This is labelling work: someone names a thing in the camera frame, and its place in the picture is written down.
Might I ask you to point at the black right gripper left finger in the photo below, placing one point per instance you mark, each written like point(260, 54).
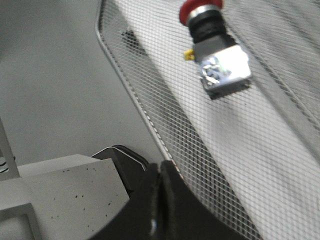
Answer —
point(134, 221)

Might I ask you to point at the red emergency stop button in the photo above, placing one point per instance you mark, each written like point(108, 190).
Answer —
point(223, 65)

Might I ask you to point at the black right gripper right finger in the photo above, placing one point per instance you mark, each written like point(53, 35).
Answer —
point(181, 216)

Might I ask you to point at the grey table frame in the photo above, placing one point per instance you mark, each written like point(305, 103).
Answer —
point(67, 198)

